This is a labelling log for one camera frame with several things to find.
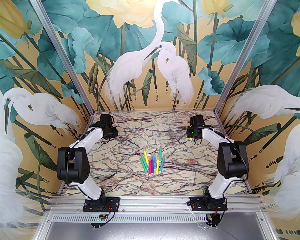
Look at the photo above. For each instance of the yellow highlighter pen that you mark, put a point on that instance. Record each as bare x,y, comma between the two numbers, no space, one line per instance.
146,155

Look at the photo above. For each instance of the small green circuit board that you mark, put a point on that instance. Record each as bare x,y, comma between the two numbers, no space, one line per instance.
102,217

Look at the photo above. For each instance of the aluminium frame post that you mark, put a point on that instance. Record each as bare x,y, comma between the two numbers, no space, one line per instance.
246,56
63,56

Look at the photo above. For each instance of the yellow power connector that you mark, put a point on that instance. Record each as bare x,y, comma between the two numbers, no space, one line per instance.
211,218

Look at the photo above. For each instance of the pink marker pen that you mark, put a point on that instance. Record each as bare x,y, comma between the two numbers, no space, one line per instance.
150,168

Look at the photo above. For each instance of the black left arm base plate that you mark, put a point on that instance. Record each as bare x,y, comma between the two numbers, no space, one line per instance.
112,203

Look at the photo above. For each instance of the grey metal sheet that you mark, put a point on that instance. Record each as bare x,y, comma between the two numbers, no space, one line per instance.
152,232

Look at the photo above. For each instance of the yellow marker pen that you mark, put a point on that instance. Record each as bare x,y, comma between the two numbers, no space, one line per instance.
157,166

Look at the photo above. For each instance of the perforated metal strip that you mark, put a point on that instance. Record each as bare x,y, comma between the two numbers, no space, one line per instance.
140,218

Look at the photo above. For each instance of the blue marker pen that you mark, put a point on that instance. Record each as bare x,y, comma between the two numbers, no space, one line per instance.
154,164
162,165

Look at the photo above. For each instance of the clear acrylic plate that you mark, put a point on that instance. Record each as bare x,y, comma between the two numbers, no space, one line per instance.
201,222
95,222

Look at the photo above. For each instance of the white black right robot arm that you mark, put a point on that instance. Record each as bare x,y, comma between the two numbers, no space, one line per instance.
216,187

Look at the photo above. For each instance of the thin green marker pen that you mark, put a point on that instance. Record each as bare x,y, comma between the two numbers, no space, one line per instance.
146,168
143,164

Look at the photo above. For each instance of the purple marker pen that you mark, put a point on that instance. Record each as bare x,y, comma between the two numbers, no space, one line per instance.
152,166

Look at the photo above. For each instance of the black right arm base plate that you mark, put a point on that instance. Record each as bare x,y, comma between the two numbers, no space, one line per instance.
196,203

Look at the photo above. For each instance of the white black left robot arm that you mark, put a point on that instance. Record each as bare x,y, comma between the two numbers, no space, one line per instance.
91,187

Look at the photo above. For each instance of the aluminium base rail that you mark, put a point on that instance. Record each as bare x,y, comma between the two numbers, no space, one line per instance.
152,204

